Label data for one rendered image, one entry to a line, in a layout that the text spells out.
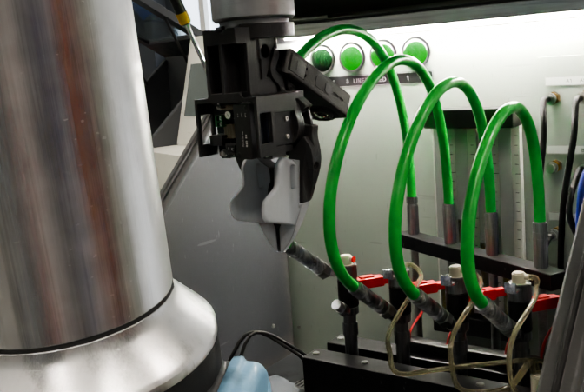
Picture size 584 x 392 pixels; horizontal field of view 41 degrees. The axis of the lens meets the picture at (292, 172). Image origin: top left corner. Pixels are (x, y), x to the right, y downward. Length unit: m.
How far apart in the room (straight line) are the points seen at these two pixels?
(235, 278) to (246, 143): 0.73
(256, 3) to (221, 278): 0.74
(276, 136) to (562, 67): 0.61
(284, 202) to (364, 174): 0.66
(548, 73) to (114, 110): 0.99
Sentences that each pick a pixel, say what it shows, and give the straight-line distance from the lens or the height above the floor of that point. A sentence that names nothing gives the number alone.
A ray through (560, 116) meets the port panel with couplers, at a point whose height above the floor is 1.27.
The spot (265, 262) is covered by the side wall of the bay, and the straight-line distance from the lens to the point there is 1.45.
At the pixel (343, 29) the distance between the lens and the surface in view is 1.06.
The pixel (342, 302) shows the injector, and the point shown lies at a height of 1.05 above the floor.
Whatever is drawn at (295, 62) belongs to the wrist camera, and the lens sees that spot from 0.73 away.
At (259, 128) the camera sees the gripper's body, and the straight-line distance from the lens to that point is 0.67.
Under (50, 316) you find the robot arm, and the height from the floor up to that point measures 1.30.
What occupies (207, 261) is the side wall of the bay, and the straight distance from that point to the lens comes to 1.32.
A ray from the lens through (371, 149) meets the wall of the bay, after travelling 1.35.
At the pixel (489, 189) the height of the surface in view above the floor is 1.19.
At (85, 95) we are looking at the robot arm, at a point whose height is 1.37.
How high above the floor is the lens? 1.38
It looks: 8 degrees down
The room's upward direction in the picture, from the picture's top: 4 degrees counter-clockwise
